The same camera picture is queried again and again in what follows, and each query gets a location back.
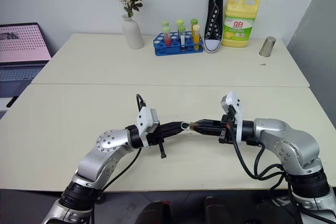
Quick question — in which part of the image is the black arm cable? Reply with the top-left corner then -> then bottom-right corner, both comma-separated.
227,119 -> 292,191
98,93 -> 146,196

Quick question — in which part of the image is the yellow dish soap bottle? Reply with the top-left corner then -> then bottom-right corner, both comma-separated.
221,0 -> 260,48

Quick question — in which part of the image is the blue test tube rack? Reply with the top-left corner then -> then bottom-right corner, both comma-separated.
153,31 -> 205,57

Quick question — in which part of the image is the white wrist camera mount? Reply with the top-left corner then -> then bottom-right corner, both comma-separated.
220,91 -> 244,143
135,106 -> 160,149

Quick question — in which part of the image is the open laptop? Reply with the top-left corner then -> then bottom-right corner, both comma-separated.
0,22 -> 53,99

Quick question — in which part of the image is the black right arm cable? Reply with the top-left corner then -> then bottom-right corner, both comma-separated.
227,119 -> 292,191

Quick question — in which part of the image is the dark rounded shape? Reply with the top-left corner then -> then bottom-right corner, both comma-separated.
204,196 -> 238,224
135,200 -> 172,224

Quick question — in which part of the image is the white ceramic vase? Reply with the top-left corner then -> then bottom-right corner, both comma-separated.
121,14 -> 145,50

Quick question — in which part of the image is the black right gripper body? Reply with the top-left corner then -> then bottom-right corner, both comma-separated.
218,105 -> 237,145

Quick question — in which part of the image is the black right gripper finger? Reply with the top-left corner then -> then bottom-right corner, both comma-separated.
196,126 -> 224,136
196,119 -> 224,129

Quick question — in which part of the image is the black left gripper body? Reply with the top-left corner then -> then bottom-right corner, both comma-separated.
146,123 -> 168,159

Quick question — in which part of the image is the black canvas sneaker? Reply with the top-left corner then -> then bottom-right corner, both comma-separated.
203,0 -> 225,54

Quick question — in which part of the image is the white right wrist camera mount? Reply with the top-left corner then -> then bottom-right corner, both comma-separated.
220,91 -> 244,143

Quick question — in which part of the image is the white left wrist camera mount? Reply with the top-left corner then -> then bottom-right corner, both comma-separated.
135,106 -> 160,149

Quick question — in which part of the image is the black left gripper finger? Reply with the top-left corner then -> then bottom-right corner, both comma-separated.
162,121 -> 188,132
163,127 -> 186,139

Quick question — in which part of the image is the silver metal cup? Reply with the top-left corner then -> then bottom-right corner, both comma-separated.
259,36 -> 277,58

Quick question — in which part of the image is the green-capped tube with red liquid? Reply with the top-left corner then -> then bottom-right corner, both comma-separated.
162,26 -> 173,47

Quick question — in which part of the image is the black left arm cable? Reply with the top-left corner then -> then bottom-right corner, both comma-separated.
98,93 -> 146,196

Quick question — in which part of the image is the green-capped tube with white liquid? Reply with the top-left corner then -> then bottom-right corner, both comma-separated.
177,26 -> 186,52

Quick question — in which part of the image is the yellow-capped tube with orange liquid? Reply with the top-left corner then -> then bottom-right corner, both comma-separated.
192,24 -> 201,51

